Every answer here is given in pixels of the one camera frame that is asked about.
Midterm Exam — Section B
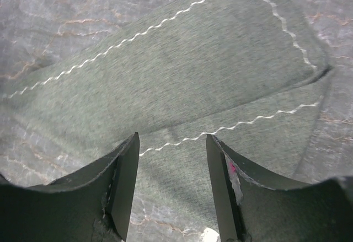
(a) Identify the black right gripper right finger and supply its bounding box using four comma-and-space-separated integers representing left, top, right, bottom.
206, 135, 352, 241

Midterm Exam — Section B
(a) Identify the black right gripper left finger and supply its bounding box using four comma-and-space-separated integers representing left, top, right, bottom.
1, 133, 140, 241

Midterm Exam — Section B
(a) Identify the grey-green cloth napkin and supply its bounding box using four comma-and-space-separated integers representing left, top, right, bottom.
4, 0, 331, 228

